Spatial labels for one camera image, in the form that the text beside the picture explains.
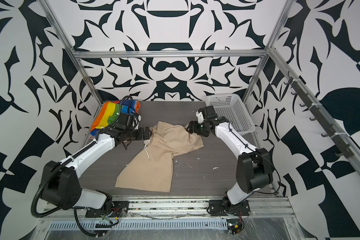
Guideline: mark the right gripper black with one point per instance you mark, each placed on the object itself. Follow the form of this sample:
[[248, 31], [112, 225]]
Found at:
[[195, 125]]

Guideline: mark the beige shorts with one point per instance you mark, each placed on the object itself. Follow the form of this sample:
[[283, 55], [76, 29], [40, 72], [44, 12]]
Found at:
[[152, 168]]

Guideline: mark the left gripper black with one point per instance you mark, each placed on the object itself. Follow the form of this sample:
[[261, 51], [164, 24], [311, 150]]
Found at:
[[147, 135]]

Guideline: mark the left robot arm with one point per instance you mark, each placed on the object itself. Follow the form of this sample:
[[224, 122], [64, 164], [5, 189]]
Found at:
[[60, 185]]

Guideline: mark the white plastic basket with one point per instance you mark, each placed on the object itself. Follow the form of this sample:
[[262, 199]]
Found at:
[[232, 107]]

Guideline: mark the small electronics board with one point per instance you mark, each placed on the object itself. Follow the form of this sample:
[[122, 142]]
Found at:
[[235, 228]]

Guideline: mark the rainbow coloured shorts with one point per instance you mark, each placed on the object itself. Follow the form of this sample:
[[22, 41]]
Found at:
[[110, 111]]

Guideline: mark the white slotted cable duct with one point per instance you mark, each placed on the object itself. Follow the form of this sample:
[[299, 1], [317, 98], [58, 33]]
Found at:
[[173, 224]]

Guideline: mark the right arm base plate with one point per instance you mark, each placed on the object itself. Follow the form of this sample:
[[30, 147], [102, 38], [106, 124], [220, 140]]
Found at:
[[224, 208]]

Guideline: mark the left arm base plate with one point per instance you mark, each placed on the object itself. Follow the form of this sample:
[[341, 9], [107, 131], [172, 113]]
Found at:
[[109, 209]]

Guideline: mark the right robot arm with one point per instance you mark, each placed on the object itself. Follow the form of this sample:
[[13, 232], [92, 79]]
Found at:
[[254, 169]]

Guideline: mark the black hook rail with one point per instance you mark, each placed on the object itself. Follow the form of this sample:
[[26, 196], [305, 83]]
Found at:
[[321, 115]]

